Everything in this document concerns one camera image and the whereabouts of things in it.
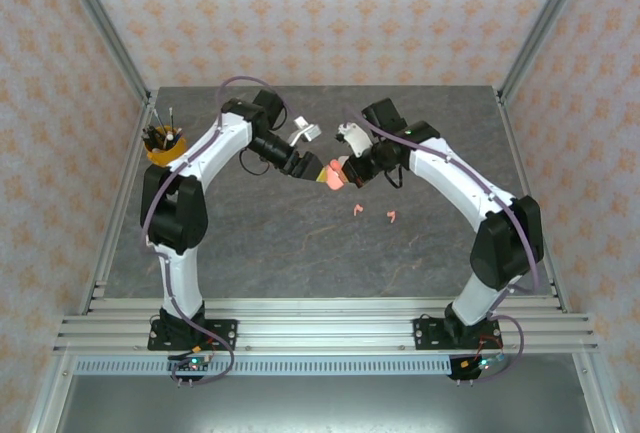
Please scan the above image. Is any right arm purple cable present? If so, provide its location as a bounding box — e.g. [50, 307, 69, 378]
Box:
[342, 107, 543, 385]

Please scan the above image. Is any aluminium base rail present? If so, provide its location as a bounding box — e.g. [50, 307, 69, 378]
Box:
[52, 296, 601, 355]

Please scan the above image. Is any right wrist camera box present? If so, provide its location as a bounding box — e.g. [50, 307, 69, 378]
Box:
[334, 121, 375, 159]

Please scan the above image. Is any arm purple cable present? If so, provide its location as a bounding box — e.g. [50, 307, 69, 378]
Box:
[342, 107, 543, 385]
[142, 76, 291, 388]

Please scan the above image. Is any grey metal panel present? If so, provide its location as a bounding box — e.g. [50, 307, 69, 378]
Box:
[54, 375, 601, 433]

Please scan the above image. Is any grey slotted cable duct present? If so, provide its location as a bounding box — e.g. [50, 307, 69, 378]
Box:
[74, 357, 504, 377]

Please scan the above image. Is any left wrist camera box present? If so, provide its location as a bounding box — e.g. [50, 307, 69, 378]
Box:
[287, 116, 322, 147]

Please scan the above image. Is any yellow metal pen bucket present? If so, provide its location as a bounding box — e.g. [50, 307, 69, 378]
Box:
[144, 125, 188, 168]

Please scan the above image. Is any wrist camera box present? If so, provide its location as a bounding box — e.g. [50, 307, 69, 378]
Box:
[287, 116, 322, 147]
[334, 121, 375, 159]

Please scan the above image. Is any aluminium frame post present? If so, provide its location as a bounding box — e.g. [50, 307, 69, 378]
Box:
[572, 352, 624, 433]
[53, 0, 152, 104]
[497, 0, 585, 104]
[27, 352, 76, 433]

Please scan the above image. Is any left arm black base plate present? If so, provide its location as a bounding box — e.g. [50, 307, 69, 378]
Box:
[147, 318, 239, 352]

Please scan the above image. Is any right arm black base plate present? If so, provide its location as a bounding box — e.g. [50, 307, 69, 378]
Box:
[413, 316, 501, 352]

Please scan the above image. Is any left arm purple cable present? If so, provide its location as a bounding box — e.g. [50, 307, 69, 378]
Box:
[142, 76, 291, 388]

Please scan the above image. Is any pink earbud charging case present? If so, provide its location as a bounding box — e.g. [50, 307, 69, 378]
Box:
[323, 156, 350, 192]

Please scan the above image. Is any aluminium table side rail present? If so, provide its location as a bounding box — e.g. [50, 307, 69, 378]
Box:
[79, 95, 157, 317]
[494, 91, 572, 314]

